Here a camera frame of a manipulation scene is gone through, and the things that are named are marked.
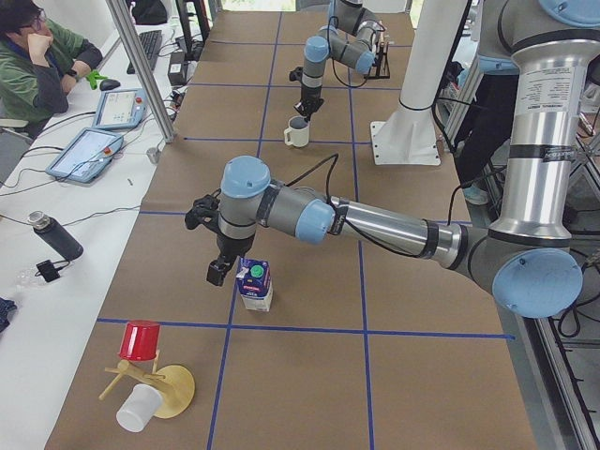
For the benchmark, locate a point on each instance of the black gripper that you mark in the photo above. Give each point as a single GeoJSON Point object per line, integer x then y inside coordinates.
{"type": "Point", "coordinates": [232, 245]}
{"type": "Point", "coordinates": [310, 97]}

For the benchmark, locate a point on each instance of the white mug grey inside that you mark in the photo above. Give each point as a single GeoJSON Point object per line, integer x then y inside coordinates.
{"type": "Point", "coordinates": [296, 134]}

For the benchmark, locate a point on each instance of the blue white milk carton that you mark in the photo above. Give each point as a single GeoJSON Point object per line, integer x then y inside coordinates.
{"type": "Point", "coordinates": [254, 284]}

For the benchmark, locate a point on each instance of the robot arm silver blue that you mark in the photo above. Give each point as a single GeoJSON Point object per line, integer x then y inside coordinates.
{"type": "Point", "coordinates": [354, 37]}
{"type": "Point", "coordinates": [522, 258]}

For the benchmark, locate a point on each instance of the red cup on stand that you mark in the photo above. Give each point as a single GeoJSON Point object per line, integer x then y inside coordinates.
{"type": "Point", "coordinates": [140, 341]}

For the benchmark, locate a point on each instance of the white cup on stand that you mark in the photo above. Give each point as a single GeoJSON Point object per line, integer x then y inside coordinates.
{"type": "Point", "coordinates": [139, 407]}

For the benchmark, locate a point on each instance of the wooden mug tree stand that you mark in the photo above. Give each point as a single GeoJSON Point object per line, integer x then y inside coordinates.
{"type": "Point", "coordinates": [175, 383]}

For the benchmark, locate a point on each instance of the black power adapter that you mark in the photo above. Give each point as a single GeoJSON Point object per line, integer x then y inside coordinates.
{"type": "Point", "coordinates": [178, 69]}

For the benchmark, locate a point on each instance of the black keyboard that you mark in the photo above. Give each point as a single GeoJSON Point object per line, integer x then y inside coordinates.
{"type": "Point", "coordinates": [151, 43]}

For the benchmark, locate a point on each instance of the black binder clip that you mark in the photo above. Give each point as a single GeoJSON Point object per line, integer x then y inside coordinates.
{"type": "Point", "coordinates": [51, 271]}

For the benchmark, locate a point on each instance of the lower teach pendant tablet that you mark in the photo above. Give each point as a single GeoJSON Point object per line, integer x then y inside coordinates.
{"type": "Point", "coordinates": [86, 156]}

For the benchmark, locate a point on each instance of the teach pendant tablet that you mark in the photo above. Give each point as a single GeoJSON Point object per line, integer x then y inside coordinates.
{"type": "Point", "coordinates": [86, 156]}
{"type": "Point", "coordinates": [120, 109]}

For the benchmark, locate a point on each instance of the black water bottle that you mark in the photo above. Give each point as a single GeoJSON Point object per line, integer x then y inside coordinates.
{"type": "Point", "coordinates": [55, 235]}

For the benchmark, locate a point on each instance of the upper teach pendant tablet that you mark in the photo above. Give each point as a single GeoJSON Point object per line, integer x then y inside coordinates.
{"type": "Point", "coordinates": [120, 109]}

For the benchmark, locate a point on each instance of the black computer mouse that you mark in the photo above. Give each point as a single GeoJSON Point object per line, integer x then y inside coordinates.
{"type": "Point", "coordinates": [108, 85]}

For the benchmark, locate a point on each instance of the person in green shirt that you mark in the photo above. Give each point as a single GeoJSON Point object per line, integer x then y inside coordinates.
{"type": "Point", "coordinates": [41, 62]}

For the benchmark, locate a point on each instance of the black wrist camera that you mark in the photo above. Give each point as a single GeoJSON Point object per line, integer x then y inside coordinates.
{"type": "Point", "coordinates": [204, 211]}
{"type": "Point", "coordinates": [296, 75]}

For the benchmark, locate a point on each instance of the black wire mug rack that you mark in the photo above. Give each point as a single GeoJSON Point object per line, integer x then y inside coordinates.
{"type": "Point", "coordinates": [380, 69]}

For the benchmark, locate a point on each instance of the white camera pillar base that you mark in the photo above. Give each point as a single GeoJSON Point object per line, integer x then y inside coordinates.
{"type": "Point", "coordinates": [408, 136]}

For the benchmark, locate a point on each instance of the aluminium frame post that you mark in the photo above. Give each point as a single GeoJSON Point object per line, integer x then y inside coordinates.
{"type": "Point", "coordinates": [136, 55]}

